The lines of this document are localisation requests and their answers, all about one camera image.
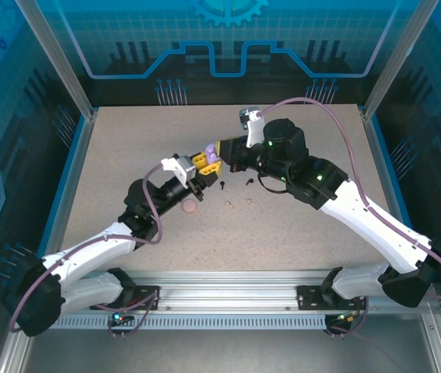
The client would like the purple earbud charging case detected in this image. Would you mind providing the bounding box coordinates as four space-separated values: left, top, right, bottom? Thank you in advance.
204 142 223 166

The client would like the connector board with LEDs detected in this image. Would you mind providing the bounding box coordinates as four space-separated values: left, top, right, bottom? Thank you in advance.
107 306 135 328
327 310 362 328

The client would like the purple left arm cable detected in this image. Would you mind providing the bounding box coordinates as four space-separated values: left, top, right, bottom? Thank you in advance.
9 162 166 340

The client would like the thin black right gripper wire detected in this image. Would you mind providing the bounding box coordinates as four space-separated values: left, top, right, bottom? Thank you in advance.
257 173 289 194

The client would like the aluminium side rail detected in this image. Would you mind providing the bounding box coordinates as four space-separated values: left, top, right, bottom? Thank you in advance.
361 108 416 281
35 110 100 281

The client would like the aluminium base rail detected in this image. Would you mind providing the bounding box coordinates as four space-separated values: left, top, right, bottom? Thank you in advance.
21 269 436 312

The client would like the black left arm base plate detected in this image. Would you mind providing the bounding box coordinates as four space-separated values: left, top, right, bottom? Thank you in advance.
89 284 162 312

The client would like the slotted grey cable duct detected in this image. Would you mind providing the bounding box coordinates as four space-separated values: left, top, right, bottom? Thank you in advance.
48 313 329 331

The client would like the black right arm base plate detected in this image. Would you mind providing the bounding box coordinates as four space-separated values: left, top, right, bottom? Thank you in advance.
296 284 369 312

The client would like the aluminium frame post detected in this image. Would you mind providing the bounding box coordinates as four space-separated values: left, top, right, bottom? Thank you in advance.
12 0 100 120
361 0 430 122

